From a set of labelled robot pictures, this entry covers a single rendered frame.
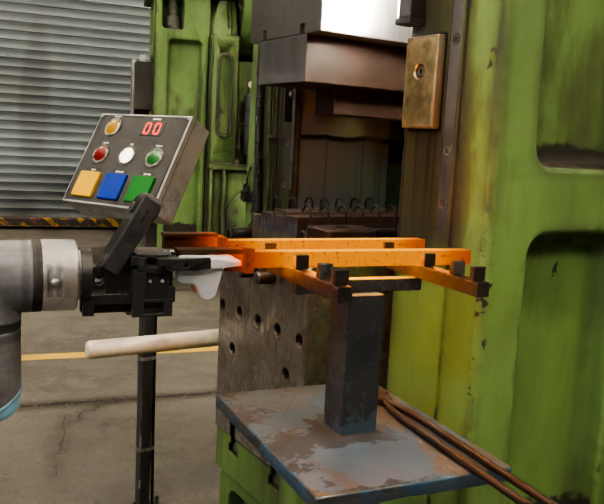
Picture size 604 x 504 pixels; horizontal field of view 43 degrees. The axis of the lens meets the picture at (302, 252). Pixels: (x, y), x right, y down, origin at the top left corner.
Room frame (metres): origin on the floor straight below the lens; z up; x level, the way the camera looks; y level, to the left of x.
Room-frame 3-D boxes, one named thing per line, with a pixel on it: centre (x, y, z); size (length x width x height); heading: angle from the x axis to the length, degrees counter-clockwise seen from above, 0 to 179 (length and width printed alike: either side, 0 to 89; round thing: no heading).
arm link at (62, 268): (0.94, 0.30, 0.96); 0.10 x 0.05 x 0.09; 23
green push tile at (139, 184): (1.94, 0.42, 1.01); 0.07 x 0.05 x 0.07; 57
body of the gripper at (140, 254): (0.98, 0.23, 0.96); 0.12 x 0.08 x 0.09; 113
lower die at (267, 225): (1.78, -0.11, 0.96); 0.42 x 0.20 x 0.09; 122
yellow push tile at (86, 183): (2.05, 0.59, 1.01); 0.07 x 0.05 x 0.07; 57
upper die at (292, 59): (1.78, -0.11, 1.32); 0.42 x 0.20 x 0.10; 122
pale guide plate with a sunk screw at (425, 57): (1.47, -0.21, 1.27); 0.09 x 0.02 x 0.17; 32
